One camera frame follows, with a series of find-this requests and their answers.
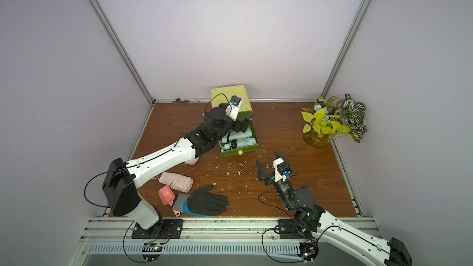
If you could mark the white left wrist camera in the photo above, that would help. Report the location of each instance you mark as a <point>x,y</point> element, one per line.
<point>234,107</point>

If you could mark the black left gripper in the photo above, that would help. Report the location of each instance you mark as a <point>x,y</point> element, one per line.
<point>244,125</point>

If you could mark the left small circuit board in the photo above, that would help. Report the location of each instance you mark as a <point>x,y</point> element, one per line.
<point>151,251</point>

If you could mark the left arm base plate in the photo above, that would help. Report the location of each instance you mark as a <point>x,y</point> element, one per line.
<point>166,229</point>

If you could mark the right small circuit board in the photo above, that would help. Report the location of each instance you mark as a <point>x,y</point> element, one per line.
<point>309,250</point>

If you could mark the black blue work glove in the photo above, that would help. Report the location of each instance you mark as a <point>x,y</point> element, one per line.
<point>201,203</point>

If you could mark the small circuit board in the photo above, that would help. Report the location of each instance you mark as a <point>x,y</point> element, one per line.
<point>151,251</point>
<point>309,250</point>

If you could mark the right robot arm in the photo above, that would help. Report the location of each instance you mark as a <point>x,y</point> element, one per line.
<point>313,223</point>

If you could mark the green pink drawer cabinet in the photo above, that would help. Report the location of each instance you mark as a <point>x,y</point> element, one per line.
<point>224,94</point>

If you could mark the dark green drawer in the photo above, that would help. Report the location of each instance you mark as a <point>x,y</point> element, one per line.
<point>243,150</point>

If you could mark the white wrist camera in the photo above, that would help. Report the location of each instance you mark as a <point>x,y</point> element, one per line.
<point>234,107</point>
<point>282,170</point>

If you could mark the green artificial plant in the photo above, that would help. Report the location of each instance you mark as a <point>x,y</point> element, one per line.
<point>337,115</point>

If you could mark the aluminium front rail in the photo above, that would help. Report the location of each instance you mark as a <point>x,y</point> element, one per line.
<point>200,235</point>

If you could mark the amber glass plant vase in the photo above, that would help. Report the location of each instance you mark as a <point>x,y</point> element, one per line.
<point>316,140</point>

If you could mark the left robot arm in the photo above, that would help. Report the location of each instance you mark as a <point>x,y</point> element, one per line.
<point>122,179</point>

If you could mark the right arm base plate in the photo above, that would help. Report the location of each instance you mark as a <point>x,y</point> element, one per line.
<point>293,229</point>

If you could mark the pink plastic scoop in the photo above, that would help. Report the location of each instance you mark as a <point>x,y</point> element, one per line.
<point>167,197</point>

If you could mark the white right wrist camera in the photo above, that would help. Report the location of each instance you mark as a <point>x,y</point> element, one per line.
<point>282,170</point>

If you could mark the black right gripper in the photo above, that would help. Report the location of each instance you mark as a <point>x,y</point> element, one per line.
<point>273,179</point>

